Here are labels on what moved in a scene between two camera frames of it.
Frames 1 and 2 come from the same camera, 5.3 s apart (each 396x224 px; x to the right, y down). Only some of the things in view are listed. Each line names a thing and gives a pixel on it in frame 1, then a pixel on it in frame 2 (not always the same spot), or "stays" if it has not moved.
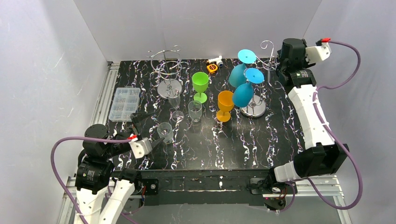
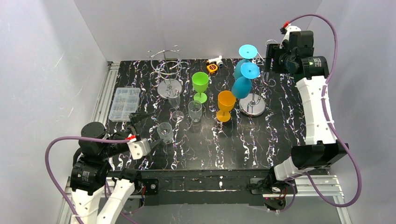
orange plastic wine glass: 225,101 stays
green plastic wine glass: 200,81 stays
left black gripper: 136,130 stays
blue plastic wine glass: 245,91 -> 246,52
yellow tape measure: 212,68 stays
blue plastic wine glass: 236,75 -> 242,87
